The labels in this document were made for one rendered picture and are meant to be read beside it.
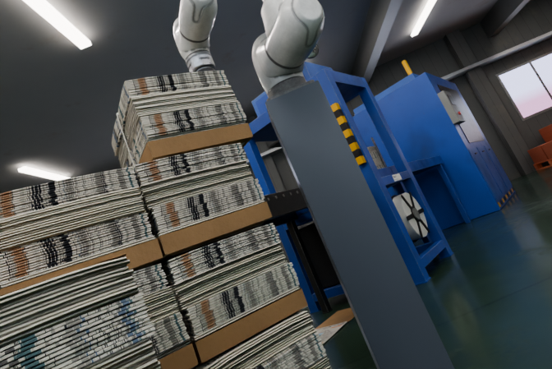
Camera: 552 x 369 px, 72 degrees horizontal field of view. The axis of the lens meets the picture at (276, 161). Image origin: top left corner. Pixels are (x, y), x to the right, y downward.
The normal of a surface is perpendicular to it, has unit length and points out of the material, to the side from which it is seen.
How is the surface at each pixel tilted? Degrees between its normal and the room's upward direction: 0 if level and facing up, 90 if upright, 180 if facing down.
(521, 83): 90
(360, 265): 90
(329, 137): 90
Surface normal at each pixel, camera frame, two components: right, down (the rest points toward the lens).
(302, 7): 0.36, -0.25
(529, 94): -0.07, -0.20
